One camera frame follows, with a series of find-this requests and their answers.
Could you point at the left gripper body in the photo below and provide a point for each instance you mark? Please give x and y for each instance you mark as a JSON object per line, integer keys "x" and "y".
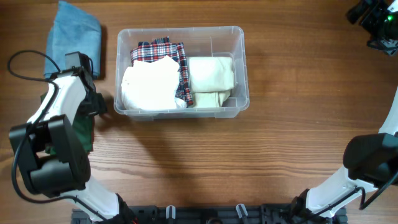
{"x": 94, "y": 103}

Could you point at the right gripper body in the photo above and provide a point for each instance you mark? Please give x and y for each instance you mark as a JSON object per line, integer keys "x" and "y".
{"x": 363, "y": 7}

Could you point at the dark green cloth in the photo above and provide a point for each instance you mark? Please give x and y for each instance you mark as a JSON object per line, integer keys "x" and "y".
{"x": 83, "y": 127}

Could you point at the white cloth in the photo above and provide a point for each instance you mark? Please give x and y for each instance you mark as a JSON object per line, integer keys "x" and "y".
{"x": 152, "y": 85}

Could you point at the blue towel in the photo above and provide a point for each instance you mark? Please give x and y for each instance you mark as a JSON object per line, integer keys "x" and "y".
{"x": 73, "y": 30}

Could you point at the plaid cloth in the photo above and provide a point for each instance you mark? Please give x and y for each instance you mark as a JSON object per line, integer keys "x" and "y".
{"x": 158, "y": 49}

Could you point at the clear plastic storage container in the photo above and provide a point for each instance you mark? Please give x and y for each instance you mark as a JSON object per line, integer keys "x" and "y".
{"x": 224, "y": 41}

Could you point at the cream cloth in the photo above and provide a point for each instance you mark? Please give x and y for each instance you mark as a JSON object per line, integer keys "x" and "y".
{"x": 211, "y": 80}

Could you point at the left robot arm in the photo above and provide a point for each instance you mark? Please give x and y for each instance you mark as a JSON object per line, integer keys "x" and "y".
{"x": 50, "y": 163}

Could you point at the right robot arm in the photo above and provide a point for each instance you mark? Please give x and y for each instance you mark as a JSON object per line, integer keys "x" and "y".
{"x": 369, "y": 161}

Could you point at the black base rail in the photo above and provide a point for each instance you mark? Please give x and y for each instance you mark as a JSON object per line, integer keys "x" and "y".
{"x": 263, "y": 214}

